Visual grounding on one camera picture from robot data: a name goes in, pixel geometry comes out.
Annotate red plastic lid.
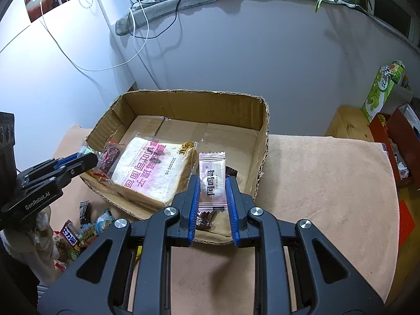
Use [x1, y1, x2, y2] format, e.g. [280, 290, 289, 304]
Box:
[399, 200, 416, 248]

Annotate blue green jelly packet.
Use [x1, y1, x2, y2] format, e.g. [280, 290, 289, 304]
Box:
[78, 208, 115, 248]

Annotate brown cardboard box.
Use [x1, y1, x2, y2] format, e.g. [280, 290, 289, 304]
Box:
[79, 89, 271, 246]

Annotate yellow candy wrapper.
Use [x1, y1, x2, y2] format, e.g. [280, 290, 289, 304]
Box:
[135, 246, 142, 263]

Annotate black patterned candy wrapper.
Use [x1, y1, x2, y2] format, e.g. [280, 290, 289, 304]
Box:
[79, 201, 90, 225]

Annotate packaged toast bread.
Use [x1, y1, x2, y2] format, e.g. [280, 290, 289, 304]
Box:
[111, 136, 197, 209]

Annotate red plum snack bag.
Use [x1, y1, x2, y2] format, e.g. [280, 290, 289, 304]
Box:
[89, 141, 127, 183]

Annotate red storage box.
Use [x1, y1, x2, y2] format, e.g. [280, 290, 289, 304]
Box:
[369, 109, 420, 188]

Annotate white cable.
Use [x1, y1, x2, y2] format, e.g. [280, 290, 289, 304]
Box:
[32, 0, 152, 73]

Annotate black cable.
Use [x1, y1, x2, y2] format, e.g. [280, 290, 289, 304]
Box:
[131, 0, 237, 40]

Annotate brown snickers bar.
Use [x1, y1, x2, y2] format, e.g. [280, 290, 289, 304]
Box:
[196, 165, 238, 230]

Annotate pink white candy sachet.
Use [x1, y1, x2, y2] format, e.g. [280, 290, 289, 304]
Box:
[199, 151, 227, 212]

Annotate grey windowsill cushion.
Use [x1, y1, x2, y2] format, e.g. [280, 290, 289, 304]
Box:
[114, 0, 420, 60]

